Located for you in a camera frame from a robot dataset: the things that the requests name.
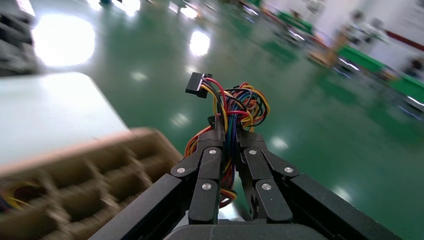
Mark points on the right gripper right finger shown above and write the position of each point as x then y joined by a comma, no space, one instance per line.
265,185

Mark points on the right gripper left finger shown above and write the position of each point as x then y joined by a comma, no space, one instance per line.
207,185

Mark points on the brown cardboard box with dividers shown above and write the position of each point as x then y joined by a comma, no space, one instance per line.
99,172

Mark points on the green workbench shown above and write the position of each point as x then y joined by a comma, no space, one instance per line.
361,58

